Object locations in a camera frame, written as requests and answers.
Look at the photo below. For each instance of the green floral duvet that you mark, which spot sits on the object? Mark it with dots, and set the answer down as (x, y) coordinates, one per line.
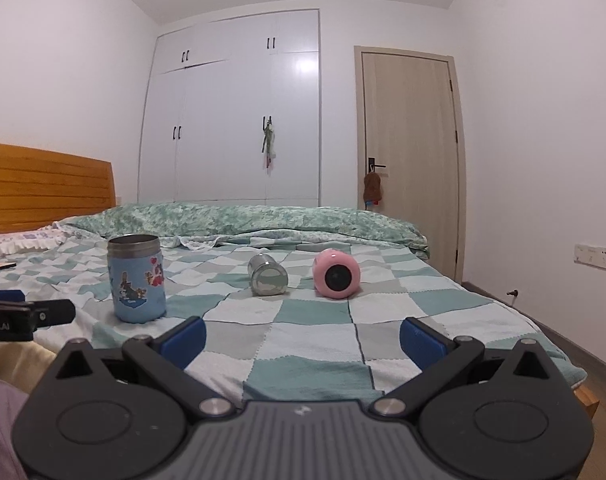
(263, 220)

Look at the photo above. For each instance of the brown plush toy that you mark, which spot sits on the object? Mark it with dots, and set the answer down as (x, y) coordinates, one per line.
(372, 187)

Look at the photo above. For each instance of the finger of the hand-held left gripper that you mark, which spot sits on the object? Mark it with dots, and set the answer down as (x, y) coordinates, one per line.
(3, 296)
(53, 311)

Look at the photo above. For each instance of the pink cup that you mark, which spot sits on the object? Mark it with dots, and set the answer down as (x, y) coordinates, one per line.
(337, 274)

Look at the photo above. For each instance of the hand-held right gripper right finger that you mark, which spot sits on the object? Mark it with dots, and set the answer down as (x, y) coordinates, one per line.
(422, 342)

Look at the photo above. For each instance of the stainless steel cup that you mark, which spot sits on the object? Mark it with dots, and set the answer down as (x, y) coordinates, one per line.
(268, 277)

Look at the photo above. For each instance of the wooden headboard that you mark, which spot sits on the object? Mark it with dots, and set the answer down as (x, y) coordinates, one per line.
(43, 187)

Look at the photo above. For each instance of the wooden bed frame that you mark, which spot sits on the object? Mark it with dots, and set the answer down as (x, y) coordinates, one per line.
(589, 400)

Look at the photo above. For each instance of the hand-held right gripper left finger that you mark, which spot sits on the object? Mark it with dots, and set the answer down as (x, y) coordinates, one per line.
(185, 341)

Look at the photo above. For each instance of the ruffled floral pillow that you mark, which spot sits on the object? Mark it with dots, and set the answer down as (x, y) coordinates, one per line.
(18, 242)

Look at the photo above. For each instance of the blue cartoon sticker cup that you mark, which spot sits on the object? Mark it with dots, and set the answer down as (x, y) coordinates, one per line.
(135, 285)

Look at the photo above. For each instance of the white wall socket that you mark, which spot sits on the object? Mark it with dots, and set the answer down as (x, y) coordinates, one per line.
(593, 256)

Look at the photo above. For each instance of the white wardrobe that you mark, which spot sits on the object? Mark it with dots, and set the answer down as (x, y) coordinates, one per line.
(223, 110)

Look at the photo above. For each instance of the checkered bed blanket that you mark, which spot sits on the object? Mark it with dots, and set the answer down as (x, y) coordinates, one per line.
(313, 330)

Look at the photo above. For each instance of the wooden door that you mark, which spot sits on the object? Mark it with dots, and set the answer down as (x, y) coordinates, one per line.
(408, 150)

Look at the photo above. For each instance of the hanging tassel ornament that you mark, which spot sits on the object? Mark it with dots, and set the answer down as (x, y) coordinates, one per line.
(268, 142)

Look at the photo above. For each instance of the beige cloth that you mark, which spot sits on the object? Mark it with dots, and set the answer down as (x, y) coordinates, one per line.
(13, 365)

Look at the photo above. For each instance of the purple cloth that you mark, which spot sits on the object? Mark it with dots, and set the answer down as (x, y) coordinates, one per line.
(0, 430)

